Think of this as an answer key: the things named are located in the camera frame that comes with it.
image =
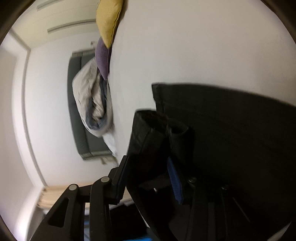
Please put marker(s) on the purple pillow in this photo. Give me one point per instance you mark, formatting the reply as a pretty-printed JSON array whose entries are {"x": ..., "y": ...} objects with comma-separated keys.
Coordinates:
[{"x": 102, "y": 58}]

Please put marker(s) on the black jeans pants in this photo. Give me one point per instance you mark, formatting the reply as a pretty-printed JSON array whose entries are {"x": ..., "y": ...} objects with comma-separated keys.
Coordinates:
[{"x": 234, "y": 154}]

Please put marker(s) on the white pillow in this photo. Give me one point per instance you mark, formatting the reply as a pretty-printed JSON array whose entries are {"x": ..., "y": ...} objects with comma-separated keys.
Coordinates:
[{"x": 109, "y": 140}]

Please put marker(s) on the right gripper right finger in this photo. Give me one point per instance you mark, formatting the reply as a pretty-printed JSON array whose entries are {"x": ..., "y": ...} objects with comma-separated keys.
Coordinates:
[{"x": 175, "y": 182}]

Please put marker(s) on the rolled white duvet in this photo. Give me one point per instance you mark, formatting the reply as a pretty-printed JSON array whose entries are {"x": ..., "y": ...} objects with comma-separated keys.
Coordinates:
[{"x": 93, "y": 99}]

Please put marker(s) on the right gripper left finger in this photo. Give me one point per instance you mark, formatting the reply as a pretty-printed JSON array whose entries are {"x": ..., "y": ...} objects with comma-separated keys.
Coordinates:
[{"x": 65, "y": 220}]

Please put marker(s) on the beige curtain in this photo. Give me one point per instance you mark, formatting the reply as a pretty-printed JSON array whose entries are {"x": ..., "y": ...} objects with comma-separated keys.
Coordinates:
[{"x": 49, "y": 196}]

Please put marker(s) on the grey upholstered headboard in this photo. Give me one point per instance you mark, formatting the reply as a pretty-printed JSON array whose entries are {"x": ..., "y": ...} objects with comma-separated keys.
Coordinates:
[{"x": 88, "y": 145}]

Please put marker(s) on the white bed mattress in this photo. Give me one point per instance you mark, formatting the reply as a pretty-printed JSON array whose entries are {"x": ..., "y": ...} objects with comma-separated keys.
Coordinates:
[{"x": 240, "y": 45}]

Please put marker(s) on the cream wardrobe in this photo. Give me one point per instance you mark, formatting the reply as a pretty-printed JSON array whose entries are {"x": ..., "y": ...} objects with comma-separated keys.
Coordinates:
[{"x": 46, "y": 21}]

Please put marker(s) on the yellow pillow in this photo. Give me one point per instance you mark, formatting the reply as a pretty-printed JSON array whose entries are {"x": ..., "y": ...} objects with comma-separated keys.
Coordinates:
[{"x": 107, "y": 17}]

